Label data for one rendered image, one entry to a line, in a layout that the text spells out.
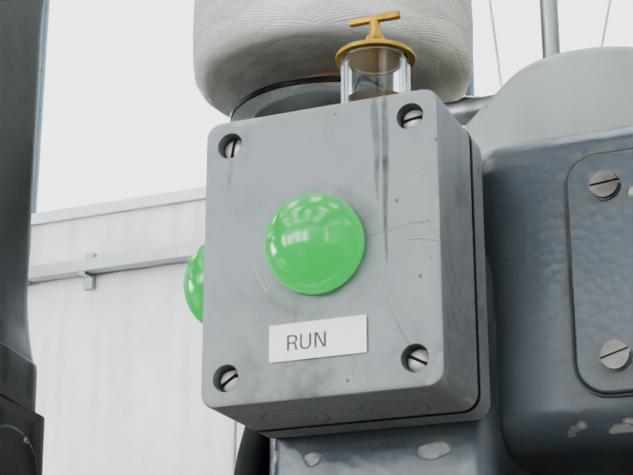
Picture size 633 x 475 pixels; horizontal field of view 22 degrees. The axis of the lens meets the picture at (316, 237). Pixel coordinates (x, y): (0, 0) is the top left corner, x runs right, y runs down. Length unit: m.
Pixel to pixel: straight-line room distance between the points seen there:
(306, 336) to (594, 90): 0.22
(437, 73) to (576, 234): 0.44
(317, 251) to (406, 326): 0.03
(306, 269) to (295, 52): 0.46
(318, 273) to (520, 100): 0.22
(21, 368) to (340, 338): 0.36
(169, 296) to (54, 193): 0.81
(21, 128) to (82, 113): 6.36
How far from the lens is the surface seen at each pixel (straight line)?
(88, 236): 6.97
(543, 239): 0.51
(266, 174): 0.49
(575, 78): 0.65
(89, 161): 7.13
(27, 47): 0.91
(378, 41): 0.57
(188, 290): 0.50
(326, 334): 0.46
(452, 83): 0.95
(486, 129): 0.69
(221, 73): 0.93
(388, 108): 0.48
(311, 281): 0.46
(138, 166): 6.99
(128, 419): 6.63
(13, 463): 0.76
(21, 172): 0.86
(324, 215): 0.46
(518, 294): 0.50
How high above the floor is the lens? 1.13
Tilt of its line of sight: 20 degrees up
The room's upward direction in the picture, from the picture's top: straight up
